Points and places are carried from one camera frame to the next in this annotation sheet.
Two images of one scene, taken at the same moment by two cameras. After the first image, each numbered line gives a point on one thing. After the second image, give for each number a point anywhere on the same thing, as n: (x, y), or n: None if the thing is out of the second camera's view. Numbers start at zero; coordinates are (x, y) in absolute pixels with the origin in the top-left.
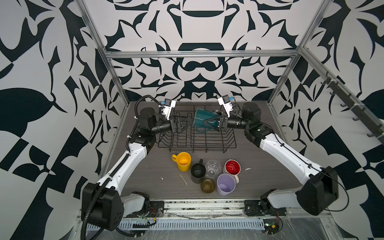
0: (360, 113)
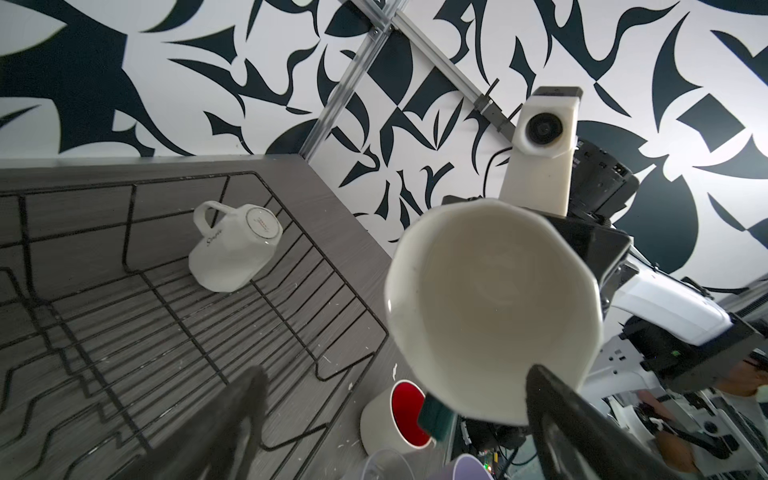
0: (488, 108)
